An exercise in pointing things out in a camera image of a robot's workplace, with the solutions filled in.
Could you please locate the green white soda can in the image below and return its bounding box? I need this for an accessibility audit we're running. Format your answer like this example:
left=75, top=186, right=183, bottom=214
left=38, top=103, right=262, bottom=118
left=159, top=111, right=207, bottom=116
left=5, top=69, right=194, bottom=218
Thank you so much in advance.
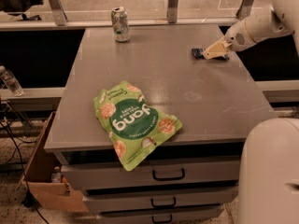
left=111, top=7, right=130, bottom=42

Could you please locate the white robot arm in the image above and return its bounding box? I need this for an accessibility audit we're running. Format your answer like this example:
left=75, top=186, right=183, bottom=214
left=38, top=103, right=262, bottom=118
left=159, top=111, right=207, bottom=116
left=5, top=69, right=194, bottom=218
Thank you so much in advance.
left=203, top=0, right=299, bottom=224

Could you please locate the green rice chip bag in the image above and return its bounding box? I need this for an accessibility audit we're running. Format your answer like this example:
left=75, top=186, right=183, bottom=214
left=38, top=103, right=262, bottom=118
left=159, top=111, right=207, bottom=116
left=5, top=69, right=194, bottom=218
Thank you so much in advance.
left=93, top=81, right=182, bottom=171

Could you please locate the bottom grey drawer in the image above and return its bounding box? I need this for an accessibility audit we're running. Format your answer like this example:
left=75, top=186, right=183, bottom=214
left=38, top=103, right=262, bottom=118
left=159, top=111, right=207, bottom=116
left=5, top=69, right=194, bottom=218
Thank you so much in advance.
left=96, top=204, right=223, bottom=224

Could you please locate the grey drawer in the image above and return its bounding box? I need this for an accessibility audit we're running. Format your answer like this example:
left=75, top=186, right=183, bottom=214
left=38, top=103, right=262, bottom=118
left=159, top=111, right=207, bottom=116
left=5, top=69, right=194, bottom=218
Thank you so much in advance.
left=83, top=187, right=238, bottom=213
left=62, top=156, right=240, bottom=190
left=96, top=204, right=223, bottom=224

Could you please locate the middle grey drawer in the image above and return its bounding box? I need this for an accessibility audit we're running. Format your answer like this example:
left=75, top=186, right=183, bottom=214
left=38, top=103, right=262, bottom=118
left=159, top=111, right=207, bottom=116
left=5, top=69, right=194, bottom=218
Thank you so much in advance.
left=83, top=187, right=238, bottom=213

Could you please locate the grey drawer cabinet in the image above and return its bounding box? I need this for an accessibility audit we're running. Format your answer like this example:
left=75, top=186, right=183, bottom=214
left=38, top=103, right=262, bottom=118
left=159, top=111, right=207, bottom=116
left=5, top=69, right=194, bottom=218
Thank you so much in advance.
left=45, top=25, right=274, bottom=224

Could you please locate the top grey drawer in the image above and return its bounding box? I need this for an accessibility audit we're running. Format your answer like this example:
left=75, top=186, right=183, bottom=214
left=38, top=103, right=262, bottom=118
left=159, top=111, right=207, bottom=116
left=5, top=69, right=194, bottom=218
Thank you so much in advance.
left=62, top=156, right=240, bottom=190

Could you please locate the black floor cables left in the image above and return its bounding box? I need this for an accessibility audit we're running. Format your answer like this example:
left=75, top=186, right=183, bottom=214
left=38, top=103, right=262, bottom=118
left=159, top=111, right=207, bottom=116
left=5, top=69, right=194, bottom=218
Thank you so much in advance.
left=0, top=96, right=50, bottom=224

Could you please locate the small bottle in box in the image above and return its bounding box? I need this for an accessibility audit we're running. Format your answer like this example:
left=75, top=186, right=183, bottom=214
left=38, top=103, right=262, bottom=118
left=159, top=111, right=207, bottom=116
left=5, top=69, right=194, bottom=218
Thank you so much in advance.
left=51, top=166, right=62, bottom=183

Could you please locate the brown cardboard box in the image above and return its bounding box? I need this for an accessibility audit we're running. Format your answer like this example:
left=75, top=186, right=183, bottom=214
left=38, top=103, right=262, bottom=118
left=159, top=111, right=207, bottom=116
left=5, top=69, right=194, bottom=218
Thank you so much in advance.
left=21, top=112, right=88, bottom=213

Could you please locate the clear plastic water bottle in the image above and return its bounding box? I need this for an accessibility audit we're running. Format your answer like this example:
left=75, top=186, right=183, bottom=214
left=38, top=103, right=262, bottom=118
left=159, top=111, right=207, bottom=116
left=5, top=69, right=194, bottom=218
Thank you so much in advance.
left=0, top=65, right=23, bottom=96

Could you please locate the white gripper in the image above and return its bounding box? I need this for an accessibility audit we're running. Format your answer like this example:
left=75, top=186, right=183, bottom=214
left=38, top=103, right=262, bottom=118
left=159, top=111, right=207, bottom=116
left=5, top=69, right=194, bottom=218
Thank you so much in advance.
left=203, top=20, right=255, bottom=60

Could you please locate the blue rxbar blueberry bar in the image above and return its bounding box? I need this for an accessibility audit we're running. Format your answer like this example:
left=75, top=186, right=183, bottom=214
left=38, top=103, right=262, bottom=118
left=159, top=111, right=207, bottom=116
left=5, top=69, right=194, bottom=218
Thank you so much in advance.
left=192, top=48, right=229, bottom=61

